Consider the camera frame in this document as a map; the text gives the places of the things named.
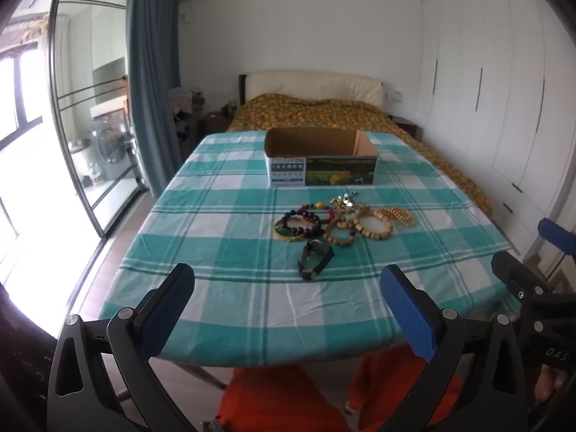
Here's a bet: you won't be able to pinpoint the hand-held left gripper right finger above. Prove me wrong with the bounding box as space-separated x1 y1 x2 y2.
380 264 527 432

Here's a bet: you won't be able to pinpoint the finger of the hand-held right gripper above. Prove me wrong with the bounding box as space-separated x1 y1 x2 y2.
539 218 576 257
491 252 552 298

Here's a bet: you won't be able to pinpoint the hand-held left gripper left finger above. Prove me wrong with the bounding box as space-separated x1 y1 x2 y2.
47 262 199 432

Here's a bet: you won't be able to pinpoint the wooden bead bracelet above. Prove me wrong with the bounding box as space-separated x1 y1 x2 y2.
353 207 394 240
324 218 358 248

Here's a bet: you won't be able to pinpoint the gold pearl necklace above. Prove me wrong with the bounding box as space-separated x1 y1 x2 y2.
380 206 415 228

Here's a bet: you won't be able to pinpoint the black wristband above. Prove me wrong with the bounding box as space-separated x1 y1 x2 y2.
297 238 335 281

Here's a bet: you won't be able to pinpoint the dark bead bracelet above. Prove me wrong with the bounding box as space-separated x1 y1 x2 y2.
274 207 325 240

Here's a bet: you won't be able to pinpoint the printed cardboard box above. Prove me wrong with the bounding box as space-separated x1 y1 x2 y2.
263 127 379 188

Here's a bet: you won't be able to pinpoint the person's right hand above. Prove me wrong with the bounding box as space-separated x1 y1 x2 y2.
535 364 567 405

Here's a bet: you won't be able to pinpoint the wooden table leg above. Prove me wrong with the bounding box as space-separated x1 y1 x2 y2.
180 361 228 390

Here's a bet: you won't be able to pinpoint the green checked tablecloth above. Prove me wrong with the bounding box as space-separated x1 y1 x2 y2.
96 130 525 365

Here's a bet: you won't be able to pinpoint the gold charm pendant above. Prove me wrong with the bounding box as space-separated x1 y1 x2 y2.
330 193 361 213

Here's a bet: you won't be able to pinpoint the gold bangle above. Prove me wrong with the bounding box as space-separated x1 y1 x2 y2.
274 227 312 242

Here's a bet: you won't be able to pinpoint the orange pants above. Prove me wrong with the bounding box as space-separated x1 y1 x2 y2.
216 346 464 432

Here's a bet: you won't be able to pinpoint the grey washing machine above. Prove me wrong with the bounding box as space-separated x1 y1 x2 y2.
90 117 136 181

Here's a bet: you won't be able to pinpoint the white wardrobe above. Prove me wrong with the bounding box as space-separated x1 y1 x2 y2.
416 0 576 257

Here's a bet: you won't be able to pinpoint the dark wooden nightstand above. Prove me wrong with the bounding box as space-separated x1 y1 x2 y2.
198 110 235 138
389 114 424 142

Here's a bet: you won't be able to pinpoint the pile of clothes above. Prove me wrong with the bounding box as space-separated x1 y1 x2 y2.
168 87 205 113

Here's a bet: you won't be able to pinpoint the glass sliding door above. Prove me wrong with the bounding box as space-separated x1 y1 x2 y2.
47 0 151 239

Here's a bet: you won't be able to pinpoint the black framed window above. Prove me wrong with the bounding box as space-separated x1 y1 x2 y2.
0 40 46 244

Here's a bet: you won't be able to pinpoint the blue curtain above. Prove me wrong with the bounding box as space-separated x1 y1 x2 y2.
125 0 185 199

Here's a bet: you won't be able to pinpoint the cream pillow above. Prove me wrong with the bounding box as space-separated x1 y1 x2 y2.
238 71 385 106

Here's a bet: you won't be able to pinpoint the red bead bracelet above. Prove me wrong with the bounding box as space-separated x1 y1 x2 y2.
303 202 337 226

